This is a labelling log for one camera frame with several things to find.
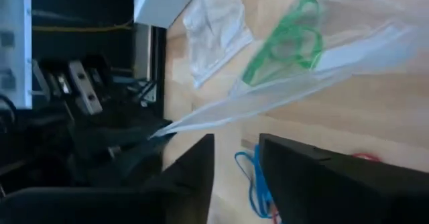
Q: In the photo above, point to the green rubber band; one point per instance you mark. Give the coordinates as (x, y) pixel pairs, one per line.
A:
(254, 71)
(303, 63)
(318, 46)

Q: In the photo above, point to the white cardboard box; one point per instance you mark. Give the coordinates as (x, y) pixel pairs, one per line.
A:
(164, 2)

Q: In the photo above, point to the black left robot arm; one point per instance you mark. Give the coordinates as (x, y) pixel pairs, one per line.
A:
(27, 143)

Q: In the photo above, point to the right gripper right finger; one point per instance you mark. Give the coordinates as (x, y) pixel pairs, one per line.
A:
(335, 190)

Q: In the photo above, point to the blue rubber band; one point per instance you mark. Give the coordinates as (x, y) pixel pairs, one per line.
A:
(238, 157)
(259, 177)

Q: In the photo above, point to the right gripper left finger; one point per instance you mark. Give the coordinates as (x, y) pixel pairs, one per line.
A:
(100, 207)

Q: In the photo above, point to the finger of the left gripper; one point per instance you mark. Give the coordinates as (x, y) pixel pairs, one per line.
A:
(117, 160)
(134, 128)

